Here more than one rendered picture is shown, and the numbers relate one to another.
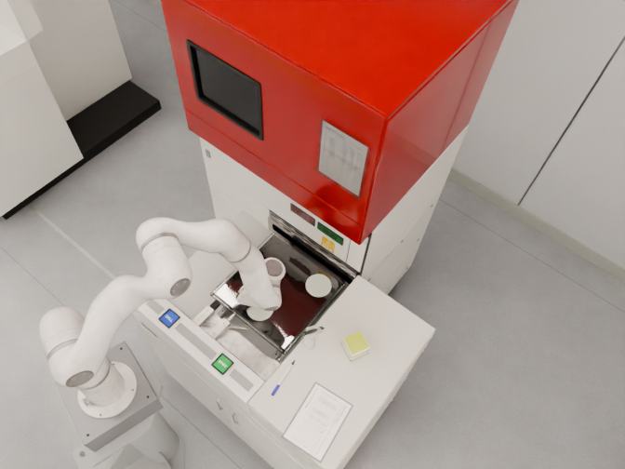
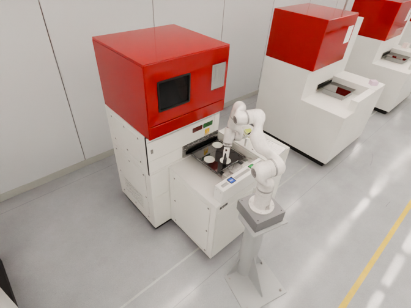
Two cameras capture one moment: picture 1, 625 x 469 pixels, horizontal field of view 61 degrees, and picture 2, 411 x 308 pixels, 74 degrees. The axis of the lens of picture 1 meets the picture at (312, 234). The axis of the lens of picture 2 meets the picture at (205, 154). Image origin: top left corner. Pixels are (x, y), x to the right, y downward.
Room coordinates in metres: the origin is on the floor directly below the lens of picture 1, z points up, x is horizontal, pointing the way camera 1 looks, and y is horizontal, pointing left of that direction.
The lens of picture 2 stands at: (0.65, 2.07, 2.46)
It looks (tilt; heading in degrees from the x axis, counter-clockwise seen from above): 38 degrees down; 281
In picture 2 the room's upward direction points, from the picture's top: 4 degrees clockwise
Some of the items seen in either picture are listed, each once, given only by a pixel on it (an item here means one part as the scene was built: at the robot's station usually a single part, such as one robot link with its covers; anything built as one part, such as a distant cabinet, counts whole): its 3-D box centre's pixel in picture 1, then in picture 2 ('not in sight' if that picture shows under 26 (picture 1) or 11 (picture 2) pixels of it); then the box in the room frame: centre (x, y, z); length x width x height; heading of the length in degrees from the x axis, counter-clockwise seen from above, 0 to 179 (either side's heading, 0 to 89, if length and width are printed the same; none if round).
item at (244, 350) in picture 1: (235, 345); (238, 171); (0.68, 0.25, 0.87); 0.36 x 0.08 x 0.03; 55
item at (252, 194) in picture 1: (278, 207); (185, 140); (1.20, 0.14, 1.02); 0.82 x 0.03 x 0.40; 55
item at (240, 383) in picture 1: (199, 349); (241, 179); (0.65, 0.37, 0.89); 0.55 x 0.09 x 0.14; 55
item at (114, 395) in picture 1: (99, 380); (263, 196); (0.47, 0.64, 1.02); 0.19 x 0.19 x 0.18
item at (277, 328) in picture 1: (279, 288); (217, 154); (0.91, 0.11, 0.90); 0.34 x 0.34 x 0.01; 55
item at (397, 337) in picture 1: (344, 371); (252, 144); (0.61, -0.15, 0.89); 0.62 x 0.35 x 0.14; 145
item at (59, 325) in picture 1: (73, 345); (263, 176); (0.51, 0.66, 1.23); 0.19 x 0.12 x 0.24; 34
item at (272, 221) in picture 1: (310, 250); (200, 145); (1.09, 0.00, 0.89); 0.44 x 0.02 x 0.10; 55
